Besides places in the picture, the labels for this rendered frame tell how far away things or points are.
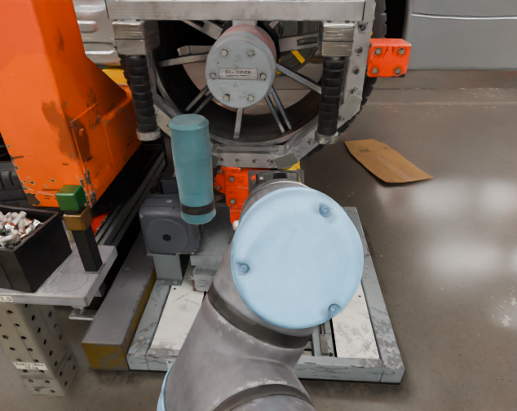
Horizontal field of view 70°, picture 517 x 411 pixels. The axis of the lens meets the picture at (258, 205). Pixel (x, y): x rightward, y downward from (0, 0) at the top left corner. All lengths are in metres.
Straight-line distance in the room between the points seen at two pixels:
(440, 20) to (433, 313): 0.95
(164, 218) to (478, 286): 1.19
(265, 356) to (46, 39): 0.75
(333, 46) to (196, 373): 0.53
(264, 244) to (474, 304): 1.38
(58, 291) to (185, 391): 0.64
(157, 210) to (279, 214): 0.94
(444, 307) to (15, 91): 1.42
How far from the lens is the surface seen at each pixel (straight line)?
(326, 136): 0.70
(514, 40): 1.46
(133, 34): 0.70
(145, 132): 0.74
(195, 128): 0.82
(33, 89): 0.92
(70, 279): 0.92
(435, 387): 1.30
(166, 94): 1.03
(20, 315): 1.06
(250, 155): 0.96
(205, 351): 0.29
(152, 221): 1.17
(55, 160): 0.97
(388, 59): 0.91
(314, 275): 0.25
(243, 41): 0.73
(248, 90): 0.75
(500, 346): 1.49
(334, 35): 0.66
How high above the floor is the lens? 1.03
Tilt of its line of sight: 33 degrees down
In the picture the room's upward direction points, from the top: straight up
